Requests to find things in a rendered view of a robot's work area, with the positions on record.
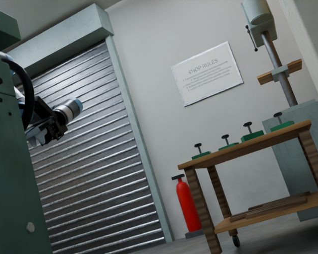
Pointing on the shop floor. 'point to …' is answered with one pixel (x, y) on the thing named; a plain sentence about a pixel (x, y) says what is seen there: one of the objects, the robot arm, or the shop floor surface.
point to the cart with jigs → (276, 210)
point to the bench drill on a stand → (297, 160)
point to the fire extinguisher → (188, 208)
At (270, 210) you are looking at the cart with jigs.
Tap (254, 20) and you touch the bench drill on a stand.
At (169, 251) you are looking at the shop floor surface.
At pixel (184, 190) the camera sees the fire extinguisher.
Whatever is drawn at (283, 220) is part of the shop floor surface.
